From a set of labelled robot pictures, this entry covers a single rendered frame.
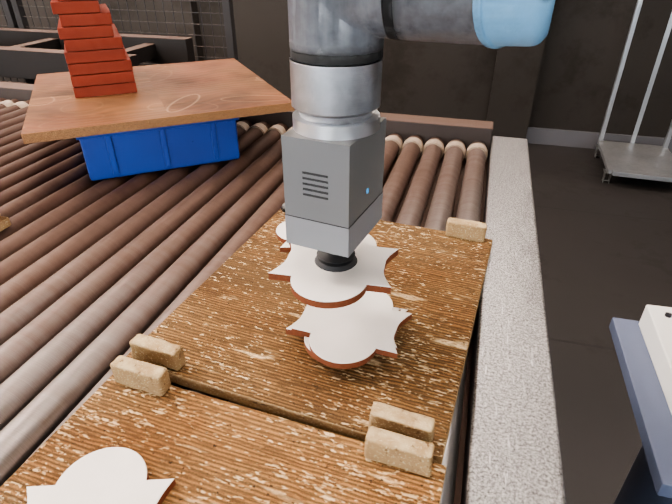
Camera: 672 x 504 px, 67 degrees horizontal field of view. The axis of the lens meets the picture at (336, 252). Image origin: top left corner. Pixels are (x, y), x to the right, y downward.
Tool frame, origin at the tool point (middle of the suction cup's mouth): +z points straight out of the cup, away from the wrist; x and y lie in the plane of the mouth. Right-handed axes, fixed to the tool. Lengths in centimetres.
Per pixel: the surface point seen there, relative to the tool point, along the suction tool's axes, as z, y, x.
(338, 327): 7.6, -0.1, 0.2
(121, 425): 10.1, 18.6, -13.6
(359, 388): 10.1, 4.9, 4.9
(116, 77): -4, -42, -71
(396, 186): 11.9, -47.6, -9.3
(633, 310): 104, -166, 60
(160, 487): 9.3, 22.4, -5.4
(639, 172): 94, -305, 65
